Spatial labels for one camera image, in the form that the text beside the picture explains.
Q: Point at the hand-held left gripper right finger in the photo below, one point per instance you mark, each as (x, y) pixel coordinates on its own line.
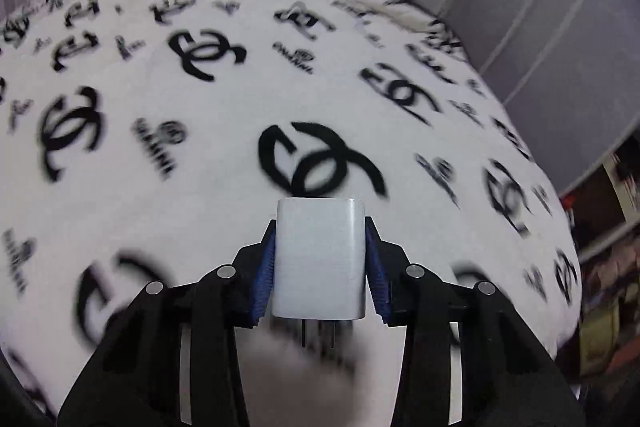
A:
(376, 279)

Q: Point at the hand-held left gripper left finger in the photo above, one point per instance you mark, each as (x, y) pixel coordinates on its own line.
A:
(265, 279)

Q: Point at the white charger plug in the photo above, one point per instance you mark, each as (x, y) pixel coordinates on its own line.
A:
(320, 257)

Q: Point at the white black printed blanket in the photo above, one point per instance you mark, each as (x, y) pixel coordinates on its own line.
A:
(200, 187)

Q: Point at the cluttered shelf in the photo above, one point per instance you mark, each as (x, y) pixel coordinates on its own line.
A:
(607, 267)

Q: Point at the white wardrobe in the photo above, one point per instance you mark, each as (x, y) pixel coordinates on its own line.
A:
(550, 32)

